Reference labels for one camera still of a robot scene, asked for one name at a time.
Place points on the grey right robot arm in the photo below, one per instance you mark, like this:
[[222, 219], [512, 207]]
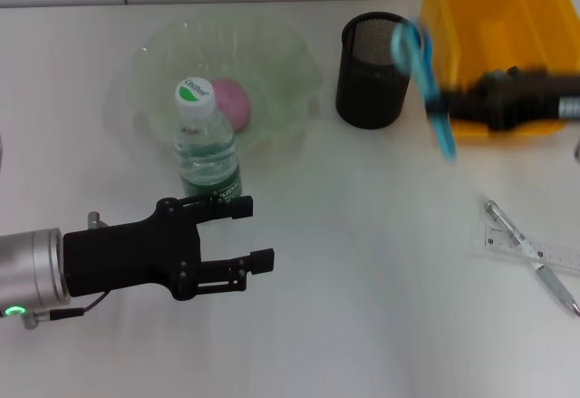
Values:
[[572, 108]]

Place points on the clear plastic ruler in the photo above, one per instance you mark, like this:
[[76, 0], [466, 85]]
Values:
[[562, 255]]

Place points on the clear water bottle green label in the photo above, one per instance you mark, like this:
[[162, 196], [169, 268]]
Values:
[[204, 158]]

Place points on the black mesh pen holder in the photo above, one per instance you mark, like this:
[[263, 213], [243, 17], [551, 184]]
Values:
[[367, 94]]

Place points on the translucent green fruit bowl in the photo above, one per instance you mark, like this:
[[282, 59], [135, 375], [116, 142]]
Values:
[[281, 80]]

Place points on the pink peach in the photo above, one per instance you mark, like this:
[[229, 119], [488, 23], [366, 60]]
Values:
[[235, 103]]

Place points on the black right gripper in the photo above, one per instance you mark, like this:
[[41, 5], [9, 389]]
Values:
[[521, 99]]

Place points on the silver clear pen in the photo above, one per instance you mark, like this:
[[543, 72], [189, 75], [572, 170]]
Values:
[[550, 275]]

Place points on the blue scissors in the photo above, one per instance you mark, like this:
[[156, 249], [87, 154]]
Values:
[[423, 76]]

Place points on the yellow plastic bin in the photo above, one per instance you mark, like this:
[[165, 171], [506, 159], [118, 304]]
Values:
[[498, 17]]

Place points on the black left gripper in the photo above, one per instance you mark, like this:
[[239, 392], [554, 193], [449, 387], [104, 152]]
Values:
[[127, 257]]

